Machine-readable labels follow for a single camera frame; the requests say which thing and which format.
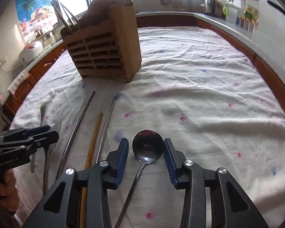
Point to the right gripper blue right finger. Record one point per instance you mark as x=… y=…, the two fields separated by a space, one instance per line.
x=174 y=162

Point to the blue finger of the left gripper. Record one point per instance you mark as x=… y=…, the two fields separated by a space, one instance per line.
x=38 y=130
x=37 y=141

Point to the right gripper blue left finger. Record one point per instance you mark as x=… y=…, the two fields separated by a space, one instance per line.
x=117 y=162

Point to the steel spoon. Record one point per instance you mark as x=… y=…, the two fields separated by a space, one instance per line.
x=148 y=147

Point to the left hand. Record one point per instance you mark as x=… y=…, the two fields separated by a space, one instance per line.
x=8 y=191

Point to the wooden bamboo chopstick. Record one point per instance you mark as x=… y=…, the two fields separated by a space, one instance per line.
x=88 y=164

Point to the left steel chopstick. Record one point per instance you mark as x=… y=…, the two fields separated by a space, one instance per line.
x=72 y=137

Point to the steel chopstick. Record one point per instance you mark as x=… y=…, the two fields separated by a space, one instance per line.
x=104 y=132
x=72 y=137

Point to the pink white dish towel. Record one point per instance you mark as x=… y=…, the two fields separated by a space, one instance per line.
x=17 y=82

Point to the right steel chopstick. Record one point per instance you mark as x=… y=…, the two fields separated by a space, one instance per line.
x=104 y=132

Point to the lower wooden cabinets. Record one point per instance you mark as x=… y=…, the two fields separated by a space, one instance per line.
x=266 y=56

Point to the floral white tablecloth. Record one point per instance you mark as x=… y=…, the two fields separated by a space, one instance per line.
x=194 y=88

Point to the white red rice cooker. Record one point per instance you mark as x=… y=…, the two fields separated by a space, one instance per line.
x=30 y=52

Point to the white tall rice cooker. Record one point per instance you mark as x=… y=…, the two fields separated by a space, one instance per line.
x=57 y=27

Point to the wooden utensil holder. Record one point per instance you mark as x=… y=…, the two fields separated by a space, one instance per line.
x=104 y=43

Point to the tropical fruit poster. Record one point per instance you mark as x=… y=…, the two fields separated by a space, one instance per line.
x=35 y=17

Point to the chopsticks in holder left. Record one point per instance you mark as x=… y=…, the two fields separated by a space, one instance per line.
x=70 y=21

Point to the green lid white pitcher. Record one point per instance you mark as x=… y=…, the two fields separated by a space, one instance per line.
x=230 y=14

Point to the steel electric kettle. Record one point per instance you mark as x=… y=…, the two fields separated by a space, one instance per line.
x=209 y=7

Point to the oil bottle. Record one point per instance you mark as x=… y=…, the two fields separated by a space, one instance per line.
x=251 y=14

